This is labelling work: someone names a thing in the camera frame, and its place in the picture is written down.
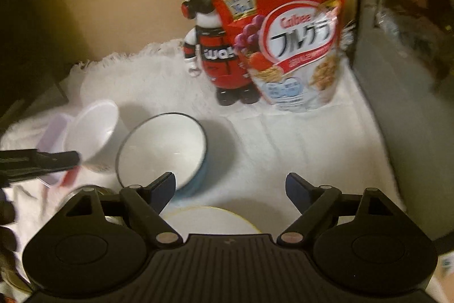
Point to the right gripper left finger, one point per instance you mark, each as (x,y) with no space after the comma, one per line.
(144,205)

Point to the red granola bag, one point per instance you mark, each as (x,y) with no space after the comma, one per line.
(290,47)

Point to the red rectangular tray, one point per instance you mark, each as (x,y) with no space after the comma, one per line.
(52,142)

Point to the white foam cup bowl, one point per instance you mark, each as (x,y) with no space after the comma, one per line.
(94,135)

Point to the white yellow-rimmed bowl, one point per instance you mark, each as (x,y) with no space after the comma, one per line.
(207,220)

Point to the white fluffy cloth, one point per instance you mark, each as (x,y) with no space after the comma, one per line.
(251,147)

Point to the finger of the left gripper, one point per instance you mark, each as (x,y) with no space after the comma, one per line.
(26,164)

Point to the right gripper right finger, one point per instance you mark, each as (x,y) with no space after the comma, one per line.
(317,208)

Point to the white microwave oven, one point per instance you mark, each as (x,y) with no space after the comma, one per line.
(404,64)

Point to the panda robot figurine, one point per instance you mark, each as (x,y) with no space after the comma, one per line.
(206,49)

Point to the blue enamel bowl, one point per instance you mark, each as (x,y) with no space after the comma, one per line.
(170,142)

